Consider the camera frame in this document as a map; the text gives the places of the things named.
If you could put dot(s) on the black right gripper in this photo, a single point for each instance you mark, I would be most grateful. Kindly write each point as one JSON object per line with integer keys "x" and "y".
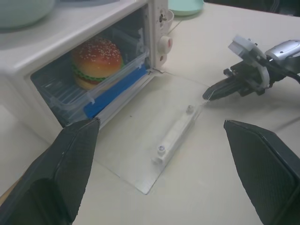
{"x": 245, "y": 77}

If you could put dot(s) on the toy hamburger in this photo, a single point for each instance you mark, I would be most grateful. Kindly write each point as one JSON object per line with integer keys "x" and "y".
{"x": 97, "y": 62}

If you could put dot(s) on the blue strip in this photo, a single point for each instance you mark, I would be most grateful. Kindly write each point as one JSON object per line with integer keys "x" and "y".
{"x": 112, "y": 96}

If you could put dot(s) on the large mint green bowl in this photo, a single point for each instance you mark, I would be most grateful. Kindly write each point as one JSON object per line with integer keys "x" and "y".
{"x": 21, "y": 11}

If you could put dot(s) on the white oven knob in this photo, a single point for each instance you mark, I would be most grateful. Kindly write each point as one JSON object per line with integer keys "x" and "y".
{"x": 165, "y": 44}
{"x": 161, "y": 17}

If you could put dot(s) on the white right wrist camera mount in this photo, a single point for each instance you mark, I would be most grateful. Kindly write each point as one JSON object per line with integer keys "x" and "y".
{"x": 246, "y": 48}

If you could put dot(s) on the glass toaster oven door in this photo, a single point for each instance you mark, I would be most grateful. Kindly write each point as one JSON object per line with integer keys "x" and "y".
{"x": 140, "y": 131}

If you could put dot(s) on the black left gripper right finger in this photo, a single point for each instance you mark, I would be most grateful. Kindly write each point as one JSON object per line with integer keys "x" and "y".
{"x": 264, "y": 173}

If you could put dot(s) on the white toaster oven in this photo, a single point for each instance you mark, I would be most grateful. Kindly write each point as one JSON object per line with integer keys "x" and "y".
{"x": 58, "y": 35}

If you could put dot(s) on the small mint green bowl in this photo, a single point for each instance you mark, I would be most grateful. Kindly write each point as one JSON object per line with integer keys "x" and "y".
{"x": 186, "y": 7}

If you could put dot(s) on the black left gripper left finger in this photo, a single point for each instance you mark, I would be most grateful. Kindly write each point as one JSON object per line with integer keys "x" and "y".
{"x": 54, "y": 168}

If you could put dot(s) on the clear plastic food container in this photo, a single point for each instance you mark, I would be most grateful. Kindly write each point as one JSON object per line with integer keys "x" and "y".
{"x": 70, "y": 97}

